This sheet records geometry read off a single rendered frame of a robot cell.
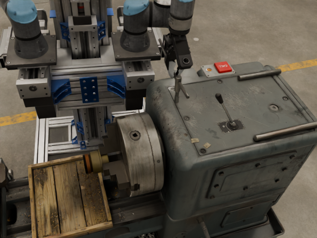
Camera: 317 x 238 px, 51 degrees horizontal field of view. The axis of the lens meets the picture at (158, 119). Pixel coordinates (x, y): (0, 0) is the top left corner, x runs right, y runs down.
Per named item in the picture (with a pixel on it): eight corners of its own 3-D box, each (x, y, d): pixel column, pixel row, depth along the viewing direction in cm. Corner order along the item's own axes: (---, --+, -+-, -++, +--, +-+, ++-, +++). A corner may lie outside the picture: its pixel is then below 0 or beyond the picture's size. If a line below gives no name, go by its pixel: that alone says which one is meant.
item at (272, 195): (215, 194, 244) (246, 114, 181) (244, 258, 214) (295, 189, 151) (136, 215, 229) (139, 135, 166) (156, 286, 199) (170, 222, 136)
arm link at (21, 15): (18, 41, 145) (10, 13, 135) (9, 26, 152) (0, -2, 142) (45, 34, 150) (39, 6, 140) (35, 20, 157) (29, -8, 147)
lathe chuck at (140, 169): (131, 137, 153) (136, 97, 126) (149, 202, 138) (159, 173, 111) (112, 140, 151) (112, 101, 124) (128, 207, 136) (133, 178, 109)
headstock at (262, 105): (246, 114, 180) (269, 56, 152) (295, 189, 151) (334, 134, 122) (140, 135, 166) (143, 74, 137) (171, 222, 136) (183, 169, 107)
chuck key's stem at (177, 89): (179, 103, 127) (182, 77, 119) (174, 104, 126) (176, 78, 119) (178, 99, 129) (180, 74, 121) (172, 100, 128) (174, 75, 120)
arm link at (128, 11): (122, 19, 163) (122, -8, 153) (150, 19, 164) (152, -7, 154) (122, 32, 155) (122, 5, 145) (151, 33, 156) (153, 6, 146)
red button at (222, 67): (225, 64, 147) (226, 60, 145) (231, 72, 143) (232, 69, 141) (212, 66, 145) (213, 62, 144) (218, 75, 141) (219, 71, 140)
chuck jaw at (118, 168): (130, 157, 127) (138, 182, 119) (130, 165, 130) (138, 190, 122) (102, 163, 124) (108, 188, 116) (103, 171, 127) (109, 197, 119)
